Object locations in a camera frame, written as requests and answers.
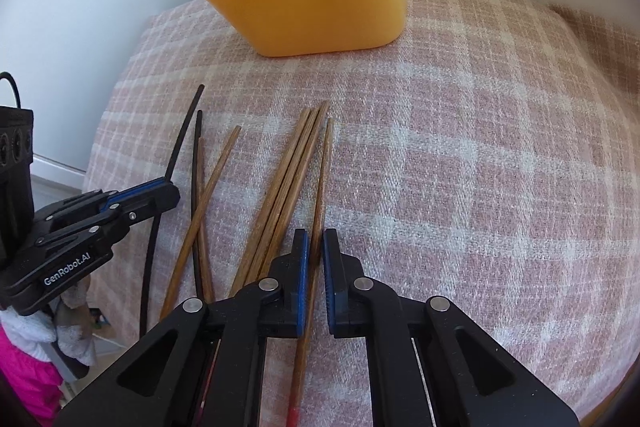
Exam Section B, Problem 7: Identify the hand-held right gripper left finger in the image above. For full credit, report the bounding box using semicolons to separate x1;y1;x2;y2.
55;228;309;427

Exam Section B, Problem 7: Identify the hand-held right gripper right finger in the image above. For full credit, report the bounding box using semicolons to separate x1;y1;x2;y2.
321;228;581;427

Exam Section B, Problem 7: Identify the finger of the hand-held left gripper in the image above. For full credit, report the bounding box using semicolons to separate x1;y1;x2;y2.
30;183;182;258
32;177;173;228

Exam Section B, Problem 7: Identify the black chopstick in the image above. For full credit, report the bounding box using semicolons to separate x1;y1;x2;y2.
140;84;206;340
190;109;213;305

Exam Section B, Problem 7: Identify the brown wooden chopstick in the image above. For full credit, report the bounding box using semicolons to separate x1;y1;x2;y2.
240;107;321;290
198;177;217;304
250;101;331;283
229;109;311;298
159;125;243;323
286;117;335;427

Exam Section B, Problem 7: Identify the person's left hand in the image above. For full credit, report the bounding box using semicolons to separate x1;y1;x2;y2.
0;284;98;365

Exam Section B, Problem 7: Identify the pink plaid cloth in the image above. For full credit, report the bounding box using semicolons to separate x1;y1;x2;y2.
82;0;640;427

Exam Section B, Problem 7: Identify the black cable loop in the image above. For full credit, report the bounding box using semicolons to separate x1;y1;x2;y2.
0;72;22;108

